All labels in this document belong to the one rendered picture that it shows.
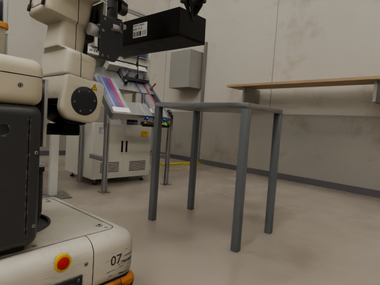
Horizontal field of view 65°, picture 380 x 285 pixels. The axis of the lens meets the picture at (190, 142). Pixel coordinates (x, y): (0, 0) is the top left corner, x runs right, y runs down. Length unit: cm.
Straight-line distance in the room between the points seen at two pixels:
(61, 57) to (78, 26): 14
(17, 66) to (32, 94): 8
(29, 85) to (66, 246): 48
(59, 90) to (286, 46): 370
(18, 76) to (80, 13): 43
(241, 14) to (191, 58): 103
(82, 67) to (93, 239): 60
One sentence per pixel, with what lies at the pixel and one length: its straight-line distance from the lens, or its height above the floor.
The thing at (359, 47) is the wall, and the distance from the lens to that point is 411.
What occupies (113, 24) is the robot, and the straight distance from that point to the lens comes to 124.
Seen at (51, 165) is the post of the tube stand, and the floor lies 26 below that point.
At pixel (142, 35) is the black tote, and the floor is 104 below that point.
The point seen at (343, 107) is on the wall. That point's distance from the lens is 403.
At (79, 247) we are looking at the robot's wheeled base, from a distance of 102.
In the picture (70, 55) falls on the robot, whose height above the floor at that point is 88.
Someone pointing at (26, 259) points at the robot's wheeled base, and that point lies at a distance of 97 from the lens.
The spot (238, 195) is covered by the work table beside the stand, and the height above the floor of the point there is 31.
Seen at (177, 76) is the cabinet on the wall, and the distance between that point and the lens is 531.
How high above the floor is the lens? 66
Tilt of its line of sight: 3 degrees down
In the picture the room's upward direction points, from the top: 4 degrees clockwise
